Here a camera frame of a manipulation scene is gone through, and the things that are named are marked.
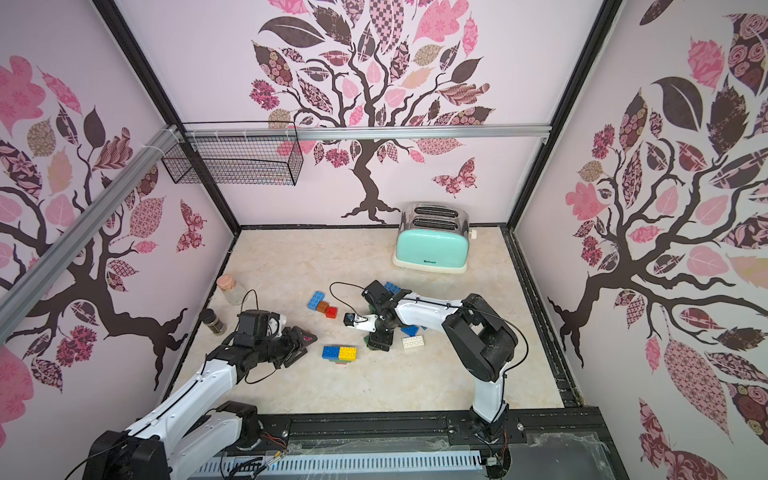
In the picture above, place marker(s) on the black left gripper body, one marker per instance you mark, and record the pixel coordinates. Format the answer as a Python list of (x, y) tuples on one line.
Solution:
[(282, 349)]

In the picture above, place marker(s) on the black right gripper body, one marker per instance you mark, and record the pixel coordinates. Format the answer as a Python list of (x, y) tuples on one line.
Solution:
[(381, 327)]

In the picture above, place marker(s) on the yellow small brick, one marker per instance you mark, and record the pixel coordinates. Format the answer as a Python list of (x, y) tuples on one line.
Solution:
[(347, 354)]

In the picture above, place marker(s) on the blue long brick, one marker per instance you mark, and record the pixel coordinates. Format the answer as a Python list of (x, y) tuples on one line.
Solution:
[(331, 353)]

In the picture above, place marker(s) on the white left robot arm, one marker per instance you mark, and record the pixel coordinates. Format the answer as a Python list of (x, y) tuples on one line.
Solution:
[(177, 437)]

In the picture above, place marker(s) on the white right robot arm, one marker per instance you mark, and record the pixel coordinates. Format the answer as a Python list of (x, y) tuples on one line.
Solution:
[(484, 342)]

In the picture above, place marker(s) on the dark blue square brick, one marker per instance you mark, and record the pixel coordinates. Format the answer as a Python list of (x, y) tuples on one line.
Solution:
[(410, 331)]

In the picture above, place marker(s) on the white brick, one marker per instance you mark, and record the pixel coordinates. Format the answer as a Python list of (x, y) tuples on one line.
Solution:
[(413, 342)]

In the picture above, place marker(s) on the dark spice bottle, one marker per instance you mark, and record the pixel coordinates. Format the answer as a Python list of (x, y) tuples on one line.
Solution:
[(209, 319)]

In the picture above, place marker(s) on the pink lidded glass jar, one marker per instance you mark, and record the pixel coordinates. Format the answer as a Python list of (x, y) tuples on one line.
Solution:
[(233, 291)]

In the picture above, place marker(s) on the small light blue brick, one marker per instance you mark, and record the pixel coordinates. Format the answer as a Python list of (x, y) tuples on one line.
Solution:
[(315, 300)]

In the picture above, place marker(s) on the mint green Belinee toaster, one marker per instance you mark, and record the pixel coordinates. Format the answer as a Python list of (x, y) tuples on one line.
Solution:
[(434, 238)]

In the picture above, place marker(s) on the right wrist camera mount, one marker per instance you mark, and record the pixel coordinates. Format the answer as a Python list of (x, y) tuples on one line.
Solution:
[(365, 323)]

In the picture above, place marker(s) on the white slotted cable duct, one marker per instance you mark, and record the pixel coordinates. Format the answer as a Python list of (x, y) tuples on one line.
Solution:
[(337, 465)]

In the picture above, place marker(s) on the black wire basket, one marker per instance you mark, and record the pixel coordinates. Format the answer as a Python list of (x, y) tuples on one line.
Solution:
[(237, 153)]

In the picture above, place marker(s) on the aluminium rail back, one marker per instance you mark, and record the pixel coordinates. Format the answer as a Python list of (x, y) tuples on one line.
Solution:
[(423, 132)]

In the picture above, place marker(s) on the aluminium rail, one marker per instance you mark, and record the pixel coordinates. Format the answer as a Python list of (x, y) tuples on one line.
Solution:
[(24, 295), (423, 132)]

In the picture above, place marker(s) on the aluminium rail left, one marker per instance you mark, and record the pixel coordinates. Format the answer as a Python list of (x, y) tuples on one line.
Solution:
[(24, 295)]

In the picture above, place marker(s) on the black enclosure corner post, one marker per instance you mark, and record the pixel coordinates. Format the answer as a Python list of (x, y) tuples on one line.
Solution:
[(607, 15)]

